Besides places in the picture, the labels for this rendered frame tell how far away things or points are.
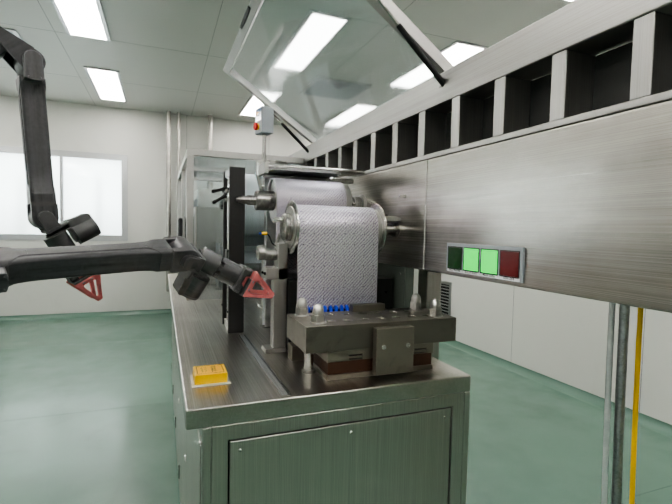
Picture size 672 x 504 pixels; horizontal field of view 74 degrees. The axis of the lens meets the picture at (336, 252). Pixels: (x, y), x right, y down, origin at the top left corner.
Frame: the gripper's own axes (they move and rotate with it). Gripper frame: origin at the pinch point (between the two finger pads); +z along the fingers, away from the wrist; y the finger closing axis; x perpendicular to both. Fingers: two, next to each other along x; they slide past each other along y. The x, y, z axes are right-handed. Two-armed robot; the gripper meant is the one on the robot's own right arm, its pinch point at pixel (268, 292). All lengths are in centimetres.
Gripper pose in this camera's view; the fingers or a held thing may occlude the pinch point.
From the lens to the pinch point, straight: 116.5
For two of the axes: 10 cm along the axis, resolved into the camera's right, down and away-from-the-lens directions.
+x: 4.8, -8.7, 1.1
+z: 8.1, 4.8, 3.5
